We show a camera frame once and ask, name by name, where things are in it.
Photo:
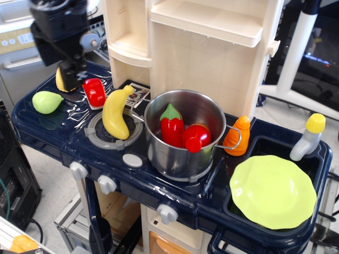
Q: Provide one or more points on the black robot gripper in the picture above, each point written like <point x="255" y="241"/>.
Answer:
<point x="57" y="29"/>

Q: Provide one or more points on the green toy pear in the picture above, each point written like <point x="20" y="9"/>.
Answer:
<point x="46" y="102"/>

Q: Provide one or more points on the light green plate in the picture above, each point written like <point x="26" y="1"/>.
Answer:
<point x="273" y="192"/>

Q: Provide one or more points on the yellow toy corn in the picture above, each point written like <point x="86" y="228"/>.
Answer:
<point x="59" y="80"/>

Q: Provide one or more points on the yellow toy banana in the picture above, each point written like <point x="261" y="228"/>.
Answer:
<point x="112" y="115"/>

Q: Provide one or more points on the navy toy kitchen counter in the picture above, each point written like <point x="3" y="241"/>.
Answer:
<point x="68" y="134"/>

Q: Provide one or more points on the grey left stove knob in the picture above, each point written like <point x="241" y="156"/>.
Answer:
<point x="78" y="170"/>

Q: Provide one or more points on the grey stove knob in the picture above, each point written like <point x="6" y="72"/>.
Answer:
<point x="107" y="184"/>
<point x="167" y="214"/>
<point x="78" y="170"/>

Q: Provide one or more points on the grey oval button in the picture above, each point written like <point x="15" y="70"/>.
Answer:
<point x="132" y="161"/>

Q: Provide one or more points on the red toy chili pepper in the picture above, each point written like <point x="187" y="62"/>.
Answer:
<point x="172" y="126"/>

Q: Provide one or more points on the grey middle stove knob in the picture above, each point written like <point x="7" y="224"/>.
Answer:
<point x="107" y="184"/>

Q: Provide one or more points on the black computer case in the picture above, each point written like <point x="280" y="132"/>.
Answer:
<point x="20" y="191"/>

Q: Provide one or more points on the red toy tomato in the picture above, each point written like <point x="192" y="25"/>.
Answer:
<point x="195" y="137"/>

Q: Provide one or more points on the stainless steel pot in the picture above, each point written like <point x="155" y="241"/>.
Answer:
<point x="178" y="163"/>

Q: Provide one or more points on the cream toy kitchen cabinet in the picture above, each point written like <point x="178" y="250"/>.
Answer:
<point x="218" y="48"/>

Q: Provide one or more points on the grey right stove knob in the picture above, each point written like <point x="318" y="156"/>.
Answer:
<point x="167" y="214"/>

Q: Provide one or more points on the orange toy carrot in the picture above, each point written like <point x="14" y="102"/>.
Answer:
<point x="238" y="137"/>

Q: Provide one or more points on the white metal stand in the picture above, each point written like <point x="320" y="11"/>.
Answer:
<point x="282" y="91"/>

